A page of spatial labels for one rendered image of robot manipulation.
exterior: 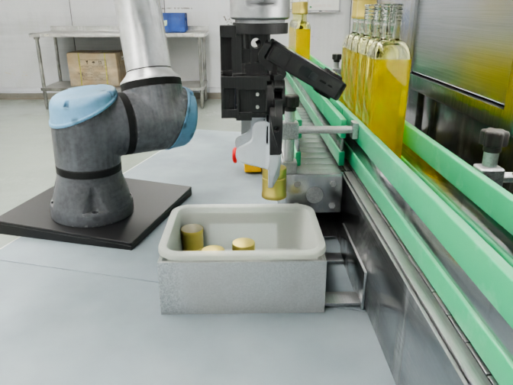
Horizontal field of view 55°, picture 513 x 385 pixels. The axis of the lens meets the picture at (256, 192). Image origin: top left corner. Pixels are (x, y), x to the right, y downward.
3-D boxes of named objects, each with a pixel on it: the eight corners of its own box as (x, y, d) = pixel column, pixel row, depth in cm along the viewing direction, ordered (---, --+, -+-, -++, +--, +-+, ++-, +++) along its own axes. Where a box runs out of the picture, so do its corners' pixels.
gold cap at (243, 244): (231, 274, 72) (230, 247, 70) (232, 263, 75) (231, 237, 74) (256, 274, 72) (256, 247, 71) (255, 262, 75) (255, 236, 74)
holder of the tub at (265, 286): (364, 312, 67) (369, 260, 64) (160, 314, 66) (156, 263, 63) (341, 253, 83) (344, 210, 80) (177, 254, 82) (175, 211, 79)
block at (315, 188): (342, 215, 82) (345, 174, 79) (285, 215, 81) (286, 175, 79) (338, 206, 85) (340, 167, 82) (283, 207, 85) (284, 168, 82)
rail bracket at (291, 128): (356, 174, 79) (362, 96, 75) (252, 175, 79) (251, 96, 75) (352, 168, 82) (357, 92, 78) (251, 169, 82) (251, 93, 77)
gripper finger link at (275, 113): (266, 152, 67) (266, 86, 65) (279, 151, 67) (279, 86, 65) (269, 156, 62) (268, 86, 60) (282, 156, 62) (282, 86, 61)
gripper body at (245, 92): (222, 112, 69) (220, 21, 65) (282, 111, 70) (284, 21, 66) (221, 124, 62) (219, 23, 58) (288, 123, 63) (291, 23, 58)
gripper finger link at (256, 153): (236, 187, 67) (234, 119, 65) (279, 186, 68) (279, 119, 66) (236, 192, 64) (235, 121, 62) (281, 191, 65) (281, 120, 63)
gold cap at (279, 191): (262, 201, 68) (262, 170, 67) (260, 192, 72) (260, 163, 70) (288, 200, 69) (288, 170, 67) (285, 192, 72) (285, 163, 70)
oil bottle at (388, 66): (400, 179, 78) (414, 39, 71) (365, 179, 78) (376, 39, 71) (389, 168, 84) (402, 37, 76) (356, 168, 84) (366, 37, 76)
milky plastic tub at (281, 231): (326, 310, 66) (329, 252, 63) (159, 312, 66) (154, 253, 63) (310, 250, 82) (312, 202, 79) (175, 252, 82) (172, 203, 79)
